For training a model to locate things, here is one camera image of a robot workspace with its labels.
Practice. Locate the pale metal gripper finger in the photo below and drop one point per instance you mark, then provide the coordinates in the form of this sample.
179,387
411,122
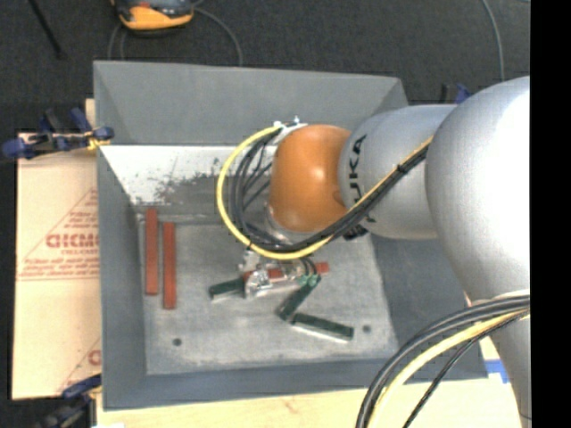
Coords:
258,283
249,261

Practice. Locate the dark green flat block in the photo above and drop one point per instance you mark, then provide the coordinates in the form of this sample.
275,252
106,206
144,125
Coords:
323,326
225,287
294,302

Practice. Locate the red-brown flat block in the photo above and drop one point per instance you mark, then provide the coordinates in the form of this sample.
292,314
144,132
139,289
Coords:
169,265
152,252
323,267

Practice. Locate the grey metal bin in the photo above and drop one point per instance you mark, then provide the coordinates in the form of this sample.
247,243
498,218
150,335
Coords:
187,109

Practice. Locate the brown cardboard board, red print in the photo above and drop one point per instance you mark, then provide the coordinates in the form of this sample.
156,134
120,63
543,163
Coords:
53,319

